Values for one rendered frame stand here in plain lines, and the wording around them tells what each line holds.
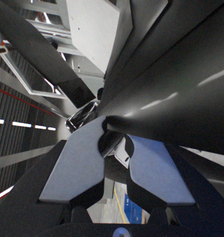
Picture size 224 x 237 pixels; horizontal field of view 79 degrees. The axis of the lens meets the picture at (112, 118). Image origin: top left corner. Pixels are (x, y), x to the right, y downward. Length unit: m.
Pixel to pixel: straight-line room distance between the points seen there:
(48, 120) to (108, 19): 12.70
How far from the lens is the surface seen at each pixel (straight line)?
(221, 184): 0.27
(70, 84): 0.33
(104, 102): 0.15
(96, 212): 13.86
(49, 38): 0.90
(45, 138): 13.05
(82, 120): 0.27
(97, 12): 0.52
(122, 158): 0.31
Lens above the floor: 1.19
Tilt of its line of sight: 5 degrees down
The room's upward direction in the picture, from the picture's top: 82 degrees counter-clockwise
